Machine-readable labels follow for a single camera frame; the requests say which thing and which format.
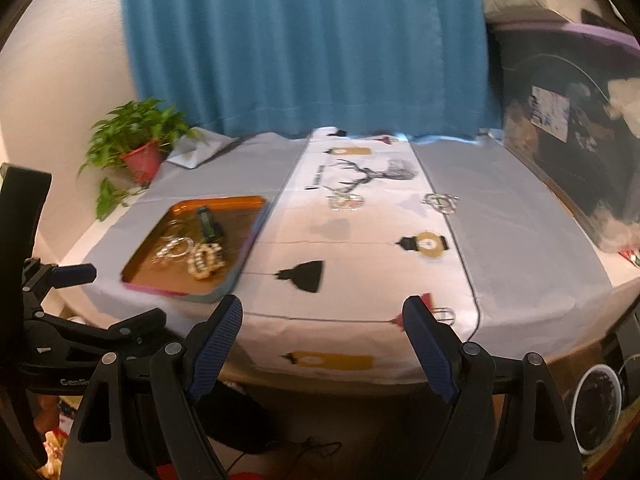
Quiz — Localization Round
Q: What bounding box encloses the silver rhinestone bracelet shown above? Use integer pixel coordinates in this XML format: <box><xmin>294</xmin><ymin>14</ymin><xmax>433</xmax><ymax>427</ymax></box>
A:
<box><xmin>150</xmin><ymin>236</ymin><xmax>194</xmax><ymax>266</ymax></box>

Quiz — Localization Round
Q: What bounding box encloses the dark cloth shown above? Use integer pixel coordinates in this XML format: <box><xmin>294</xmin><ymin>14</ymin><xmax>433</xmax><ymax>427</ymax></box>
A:
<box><xmin>200</xmin><ymin>380</ymin><xmax>281</xmax><ymax>453</ymax></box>

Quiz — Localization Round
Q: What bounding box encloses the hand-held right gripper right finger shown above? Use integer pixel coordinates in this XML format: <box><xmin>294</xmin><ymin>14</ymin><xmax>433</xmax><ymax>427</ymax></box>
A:
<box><xmin>401</xmin><ymin>295</ymin><xmax>585</xmax><ymax>480</ymax></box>

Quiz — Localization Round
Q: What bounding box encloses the orange metal tray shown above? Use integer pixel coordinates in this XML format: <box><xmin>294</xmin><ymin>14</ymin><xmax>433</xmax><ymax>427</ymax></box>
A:
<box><xmin>121</xmin><ymin>195</ymin><xmax>271</xmax><ymax>305</ymax></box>

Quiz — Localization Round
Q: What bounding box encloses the round white-rimmed black pan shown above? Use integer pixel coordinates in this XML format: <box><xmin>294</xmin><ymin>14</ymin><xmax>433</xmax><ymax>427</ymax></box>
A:
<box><xmin>570</xmin><ymin>364</ymin><xmax>626</xmax><ymax>456</ymax></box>

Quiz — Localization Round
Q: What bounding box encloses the floral printed cloth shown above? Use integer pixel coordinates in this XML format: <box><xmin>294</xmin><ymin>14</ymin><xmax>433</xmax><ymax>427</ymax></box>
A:
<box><xmin>37</xmin><ymin>400</ymin><xmax>81</xmax><ymax>478</ymax></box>

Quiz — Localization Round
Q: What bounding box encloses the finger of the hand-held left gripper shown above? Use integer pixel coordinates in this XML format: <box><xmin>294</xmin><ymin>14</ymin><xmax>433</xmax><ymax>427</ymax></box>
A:
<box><xmin>30</xmin><ymin>308</ymin><xmax>168</xmax><ymax>382</ymax></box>
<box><xmin>22</xmin><ymin>257</ymin><xmax>98</xmax><ymax>312</ymax></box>

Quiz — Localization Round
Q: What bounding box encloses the dark printed storage box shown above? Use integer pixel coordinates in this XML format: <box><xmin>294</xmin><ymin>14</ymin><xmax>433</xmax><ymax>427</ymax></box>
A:
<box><xmin>487</xmin><ymin>20</ymin><xmax>640</xmax><ymax>256</ymax></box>

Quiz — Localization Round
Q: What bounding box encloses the black floor cable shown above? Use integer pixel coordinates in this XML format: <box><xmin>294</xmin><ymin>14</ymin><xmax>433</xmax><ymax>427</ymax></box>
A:
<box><xmin>227</xmin><ymin>437</ymin><xmax>346</xmax><ymax>476</ymax></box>

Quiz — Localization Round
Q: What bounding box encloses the blue curtain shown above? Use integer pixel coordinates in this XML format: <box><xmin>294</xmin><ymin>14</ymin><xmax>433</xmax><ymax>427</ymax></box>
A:
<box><xmin>121</xmin><ymin>0</ymin><xmax>503</xmax><ymax>142</ymax></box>

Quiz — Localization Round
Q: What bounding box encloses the green wrist watch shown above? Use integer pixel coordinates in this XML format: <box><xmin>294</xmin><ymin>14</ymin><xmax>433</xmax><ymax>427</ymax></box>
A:
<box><xmin>196</xmin><ymin>206</ymin><xmax>224</xmax><ymax>243</ymax></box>

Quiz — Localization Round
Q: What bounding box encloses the pearl bead bracelet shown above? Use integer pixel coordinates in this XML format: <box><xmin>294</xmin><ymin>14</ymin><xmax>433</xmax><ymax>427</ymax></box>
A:
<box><xmin>186</xmin><ymin>242</ymin><xmax>224</xmax><ymax>281</ymax></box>

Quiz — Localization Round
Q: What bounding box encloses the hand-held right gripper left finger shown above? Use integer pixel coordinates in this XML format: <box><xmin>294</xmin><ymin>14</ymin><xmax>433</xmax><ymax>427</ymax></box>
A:
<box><xmin>60</xmin><ymin>294</ymin><xmax>244</xmax><ymax>480</ymax></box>

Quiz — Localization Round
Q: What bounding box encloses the grey white printed tablecloth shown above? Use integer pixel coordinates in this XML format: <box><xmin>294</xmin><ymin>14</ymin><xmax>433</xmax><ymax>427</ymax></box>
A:
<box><xmin>80</xmin><ymin>127</ymin><xmax>618</xmax><ymax>388</ymax></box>

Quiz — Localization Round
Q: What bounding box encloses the potted green plant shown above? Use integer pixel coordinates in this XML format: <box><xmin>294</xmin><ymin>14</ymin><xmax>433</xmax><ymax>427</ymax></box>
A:
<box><xmin>77</xmin><ymin>99</ymin><xmax>206</xmax><ymax>222</ymax></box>

